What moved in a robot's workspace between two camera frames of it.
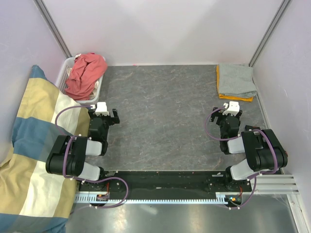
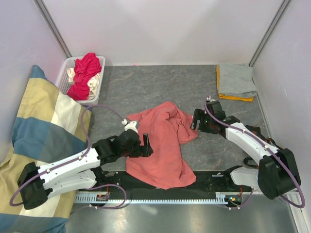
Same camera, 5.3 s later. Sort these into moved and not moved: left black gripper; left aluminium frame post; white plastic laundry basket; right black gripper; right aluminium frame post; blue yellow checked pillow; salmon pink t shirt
Moved: right black gripper; salmon pink t shirt; left black gripper
Not moved: white plastic laundry basket; left aluminium frame post; right aluminium frame post; blue yellow checked pillow
